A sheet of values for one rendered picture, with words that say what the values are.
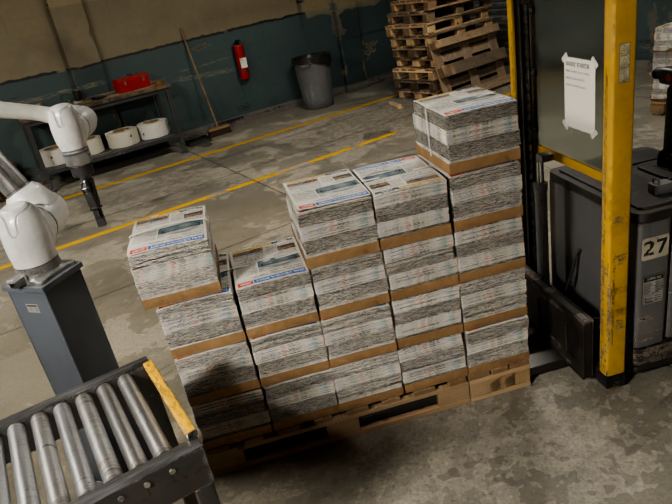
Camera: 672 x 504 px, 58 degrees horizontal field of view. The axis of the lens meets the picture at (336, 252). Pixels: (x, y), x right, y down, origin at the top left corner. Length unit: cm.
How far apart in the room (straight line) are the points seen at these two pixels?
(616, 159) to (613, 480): 116
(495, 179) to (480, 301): 52
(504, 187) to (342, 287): 73
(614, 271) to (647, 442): 67
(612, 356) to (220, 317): 161
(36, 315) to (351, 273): 118
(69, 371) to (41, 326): 21
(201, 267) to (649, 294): 179
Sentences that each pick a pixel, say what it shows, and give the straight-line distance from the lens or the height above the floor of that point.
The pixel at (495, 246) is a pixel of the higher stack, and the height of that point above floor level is 73.
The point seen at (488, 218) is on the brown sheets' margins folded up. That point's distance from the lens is 242.
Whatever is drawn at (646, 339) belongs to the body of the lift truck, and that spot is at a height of 20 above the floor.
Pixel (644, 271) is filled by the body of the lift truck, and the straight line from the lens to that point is 271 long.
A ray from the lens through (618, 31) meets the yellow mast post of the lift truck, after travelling 228.
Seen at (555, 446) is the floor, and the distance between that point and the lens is 264.
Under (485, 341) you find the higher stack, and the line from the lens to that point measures 268.
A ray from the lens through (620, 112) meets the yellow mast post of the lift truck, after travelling 234.
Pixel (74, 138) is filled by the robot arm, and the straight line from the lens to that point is 226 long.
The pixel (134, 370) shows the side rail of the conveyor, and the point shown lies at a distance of 205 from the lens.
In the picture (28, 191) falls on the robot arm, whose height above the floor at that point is 128.
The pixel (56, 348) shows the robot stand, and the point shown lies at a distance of 253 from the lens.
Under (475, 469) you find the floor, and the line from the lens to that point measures 254.
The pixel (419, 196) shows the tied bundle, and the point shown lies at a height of 101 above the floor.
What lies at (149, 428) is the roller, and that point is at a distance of 177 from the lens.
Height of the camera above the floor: 182
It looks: 25 degrees down
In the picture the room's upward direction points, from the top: 11 degrees counter-clockwise
